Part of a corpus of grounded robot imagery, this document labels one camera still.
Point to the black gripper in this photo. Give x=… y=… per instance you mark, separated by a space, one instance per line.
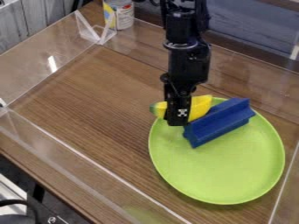
x=188 y=69

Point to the yellow toy banana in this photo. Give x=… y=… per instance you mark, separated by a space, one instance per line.
x=200 y=107

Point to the blue stepped block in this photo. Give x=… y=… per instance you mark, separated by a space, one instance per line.
x=226 y=117

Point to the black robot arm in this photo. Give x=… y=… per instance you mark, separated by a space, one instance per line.
x=186 y=21

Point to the green round plate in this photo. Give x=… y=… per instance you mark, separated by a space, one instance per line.
x=228 y=171

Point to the white labelled canister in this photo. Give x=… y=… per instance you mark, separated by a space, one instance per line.
x=123 y=10

